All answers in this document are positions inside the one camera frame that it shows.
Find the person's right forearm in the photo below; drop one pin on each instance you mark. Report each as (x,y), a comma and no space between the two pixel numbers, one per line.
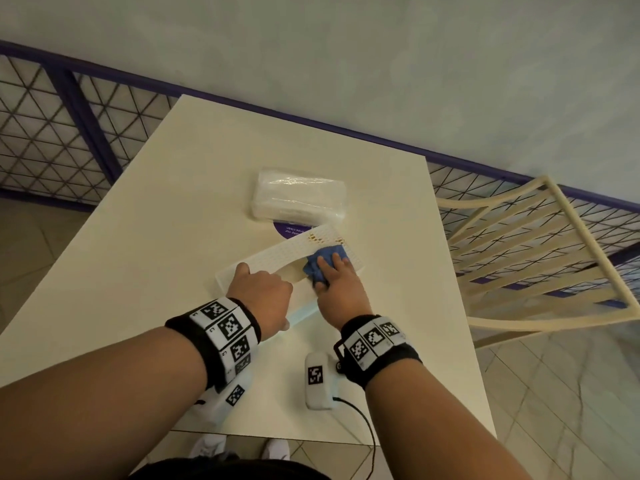
(440,434)

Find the person's right hand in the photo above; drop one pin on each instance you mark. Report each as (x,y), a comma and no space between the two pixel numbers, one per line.
(345,299)

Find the white shoe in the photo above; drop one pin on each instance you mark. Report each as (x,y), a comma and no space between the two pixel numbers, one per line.
(207,447)
(277,448)

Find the cream slatted chair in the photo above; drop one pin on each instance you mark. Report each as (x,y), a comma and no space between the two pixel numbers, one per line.
(545,244)

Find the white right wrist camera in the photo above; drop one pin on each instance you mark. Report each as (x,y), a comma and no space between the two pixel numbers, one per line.
(318,379)

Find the white tissue box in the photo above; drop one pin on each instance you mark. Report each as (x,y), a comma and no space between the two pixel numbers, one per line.
(280,254)

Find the clear plastic tissue wrapper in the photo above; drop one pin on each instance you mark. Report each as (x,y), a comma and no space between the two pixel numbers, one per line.
(300,197)

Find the round purple sticker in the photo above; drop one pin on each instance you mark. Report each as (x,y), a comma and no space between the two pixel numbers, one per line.
(290,230)

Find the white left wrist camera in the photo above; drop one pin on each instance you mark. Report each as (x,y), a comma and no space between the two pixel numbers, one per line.
(225,402)

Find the person's left hand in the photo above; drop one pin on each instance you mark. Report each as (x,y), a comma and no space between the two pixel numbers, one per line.
(265,302)

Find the blue cleaning cloth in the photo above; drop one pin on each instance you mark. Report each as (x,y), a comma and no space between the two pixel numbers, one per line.
(312,267)

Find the purple mesh railing fence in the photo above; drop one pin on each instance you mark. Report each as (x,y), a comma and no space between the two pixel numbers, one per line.
(85,114)

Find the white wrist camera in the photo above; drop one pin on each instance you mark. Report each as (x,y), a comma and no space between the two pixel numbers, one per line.
(318,379)
(225,402)

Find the person's left forearm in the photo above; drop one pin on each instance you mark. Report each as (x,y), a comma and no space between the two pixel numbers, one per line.
(100,404)

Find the person's dark clothing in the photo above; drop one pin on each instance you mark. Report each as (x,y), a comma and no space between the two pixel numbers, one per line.
(225,469)

